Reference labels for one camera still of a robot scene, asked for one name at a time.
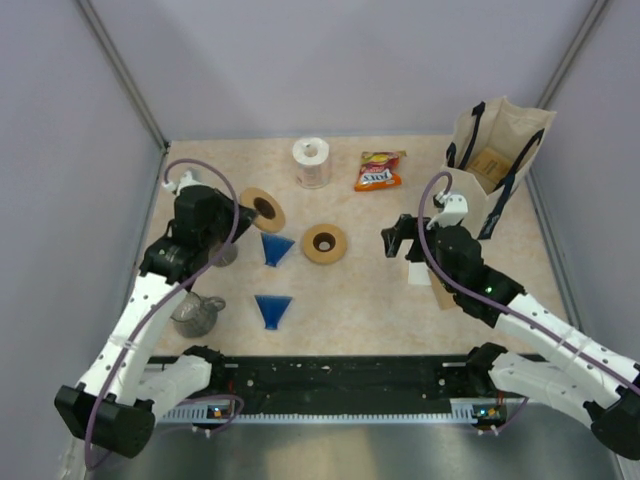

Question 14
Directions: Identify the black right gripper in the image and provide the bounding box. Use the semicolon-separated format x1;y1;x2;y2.
382;214;461;294

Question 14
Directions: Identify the wooden dripper ring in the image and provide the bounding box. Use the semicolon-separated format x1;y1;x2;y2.
302;222;349;265
239;187;286;235

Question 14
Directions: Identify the blue glass dripper cone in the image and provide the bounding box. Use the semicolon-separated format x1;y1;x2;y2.
254;295;293;330
261;232;295;267

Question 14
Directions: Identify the brown paper coffee filter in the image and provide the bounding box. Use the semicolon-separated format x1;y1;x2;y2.
428;271;458;311

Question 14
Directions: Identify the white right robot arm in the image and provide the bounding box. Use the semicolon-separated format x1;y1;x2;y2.
381;214;639;460

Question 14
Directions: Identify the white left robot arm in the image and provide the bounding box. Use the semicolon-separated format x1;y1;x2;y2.
54;184;257;458

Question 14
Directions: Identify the orange snack bag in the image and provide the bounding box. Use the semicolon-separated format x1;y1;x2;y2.
354;150;407;192

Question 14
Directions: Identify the white toilet paper roll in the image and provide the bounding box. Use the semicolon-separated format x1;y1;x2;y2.
292;137;331;189

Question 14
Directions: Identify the brown box in bag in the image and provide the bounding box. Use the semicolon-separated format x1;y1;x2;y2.
467;147;512;194

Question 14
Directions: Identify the cream canvas tote bag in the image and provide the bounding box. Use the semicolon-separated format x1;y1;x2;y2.
441;97;556;240

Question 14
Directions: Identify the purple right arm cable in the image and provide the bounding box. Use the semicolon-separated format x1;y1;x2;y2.
417;172;640;391

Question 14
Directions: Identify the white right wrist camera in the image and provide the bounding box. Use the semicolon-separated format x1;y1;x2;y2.
427;191;468;230

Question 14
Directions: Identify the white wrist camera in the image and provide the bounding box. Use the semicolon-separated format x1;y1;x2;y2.
427;191;468;230
162;169;202;196

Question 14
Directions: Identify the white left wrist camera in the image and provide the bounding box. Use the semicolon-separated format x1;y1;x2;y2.
162;169;202;196

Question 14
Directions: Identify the glass pitcher with handle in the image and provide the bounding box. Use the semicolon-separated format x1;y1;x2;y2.
170;292;226;339

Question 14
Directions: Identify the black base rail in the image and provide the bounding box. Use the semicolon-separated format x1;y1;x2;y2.
154;354;506;415

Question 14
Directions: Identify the grey slotted cable duct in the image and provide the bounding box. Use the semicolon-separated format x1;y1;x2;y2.
157;400;508;430

